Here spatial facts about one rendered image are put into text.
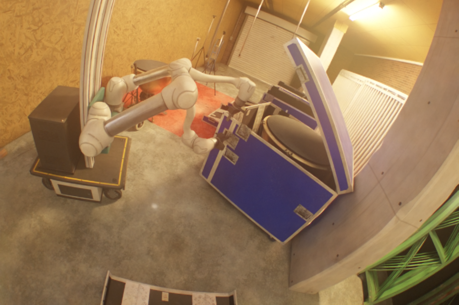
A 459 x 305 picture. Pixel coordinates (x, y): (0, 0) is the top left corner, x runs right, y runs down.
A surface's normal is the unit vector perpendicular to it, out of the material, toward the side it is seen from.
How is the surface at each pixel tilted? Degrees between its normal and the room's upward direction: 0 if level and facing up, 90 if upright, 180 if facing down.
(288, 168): 90
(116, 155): 0
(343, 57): 90
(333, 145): 90
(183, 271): 0
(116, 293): 2
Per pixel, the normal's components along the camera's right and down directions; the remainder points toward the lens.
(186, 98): 0.41, 0.55
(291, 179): -0.58, 0.22
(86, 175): 0.35, -0.80
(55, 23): 0.90, 0.44
